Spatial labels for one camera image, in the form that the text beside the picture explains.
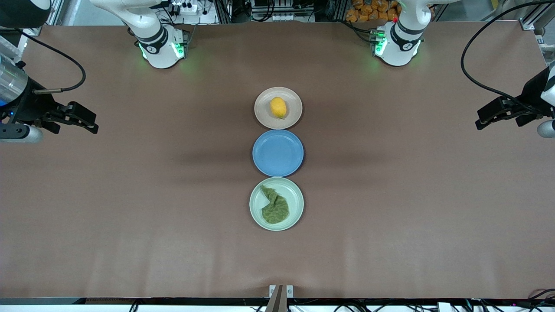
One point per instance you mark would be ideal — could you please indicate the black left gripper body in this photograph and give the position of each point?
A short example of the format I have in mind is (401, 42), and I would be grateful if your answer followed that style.
(531, 92)

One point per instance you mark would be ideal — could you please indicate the beige round plate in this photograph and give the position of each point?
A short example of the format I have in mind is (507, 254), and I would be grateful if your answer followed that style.
(262, 108)

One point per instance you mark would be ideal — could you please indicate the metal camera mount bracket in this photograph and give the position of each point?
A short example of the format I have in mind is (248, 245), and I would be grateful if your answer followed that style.
(277, 299)

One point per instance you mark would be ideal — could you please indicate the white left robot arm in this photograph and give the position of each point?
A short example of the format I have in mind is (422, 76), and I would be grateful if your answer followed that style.
(399, 43)

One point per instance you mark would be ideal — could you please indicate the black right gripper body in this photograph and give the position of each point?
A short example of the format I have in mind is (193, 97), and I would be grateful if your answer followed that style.
(27, 107)

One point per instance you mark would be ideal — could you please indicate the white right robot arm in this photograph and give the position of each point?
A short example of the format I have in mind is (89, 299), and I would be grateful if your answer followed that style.
(158, 47)

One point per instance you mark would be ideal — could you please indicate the yellow lemon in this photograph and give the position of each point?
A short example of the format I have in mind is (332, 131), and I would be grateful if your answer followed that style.
(278, 107)

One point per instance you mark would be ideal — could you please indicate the green lettuce leaf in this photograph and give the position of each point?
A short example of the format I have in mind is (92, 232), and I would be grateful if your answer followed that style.
(275, 210)

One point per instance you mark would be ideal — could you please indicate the blue round plate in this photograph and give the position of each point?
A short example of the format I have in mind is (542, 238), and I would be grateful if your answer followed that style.
(278, 153)

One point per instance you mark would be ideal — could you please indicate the aluminium frame post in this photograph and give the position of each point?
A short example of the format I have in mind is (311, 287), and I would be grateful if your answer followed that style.
(223, 11)

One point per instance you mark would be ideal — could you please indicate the white power strip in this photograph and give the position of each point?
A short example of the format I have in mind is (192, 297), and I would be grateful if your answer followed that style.
(185, 8)

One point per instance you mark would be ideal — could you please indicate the orange snack bags pile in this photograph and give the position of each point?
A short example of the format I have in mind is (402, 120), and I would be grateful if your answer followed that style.
(368, 11)

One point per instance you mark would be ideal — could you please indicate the pale green round plate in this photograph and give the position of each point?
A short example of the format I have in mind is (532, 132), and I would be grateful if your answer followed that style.
(292, 195)

